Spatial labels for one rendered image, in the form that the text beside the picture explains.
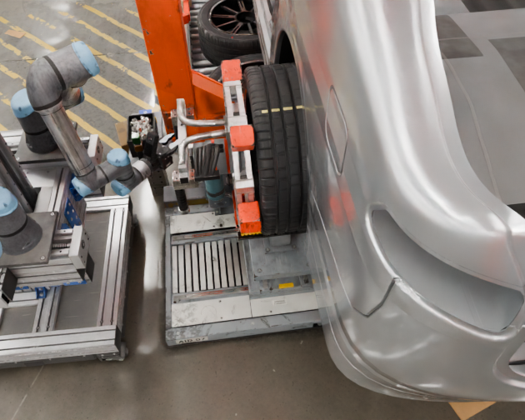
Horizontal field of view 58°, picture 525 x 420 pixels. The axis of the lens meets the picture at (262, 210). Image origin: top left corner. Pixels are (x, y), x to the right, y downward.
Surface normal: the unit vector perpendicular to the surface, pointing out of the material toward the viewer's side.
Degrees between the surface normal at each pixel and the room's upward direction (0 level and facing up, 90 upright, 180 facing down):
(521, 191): 14
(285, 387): 0
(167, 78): 90
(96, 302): 0
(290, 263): 0
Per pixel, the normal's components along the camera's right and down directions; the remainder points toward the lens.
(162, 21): 0.13, 0.78
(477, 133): 0.04, -0.28
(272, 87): 0.00, -0.55
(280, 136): 0.07, -0.03
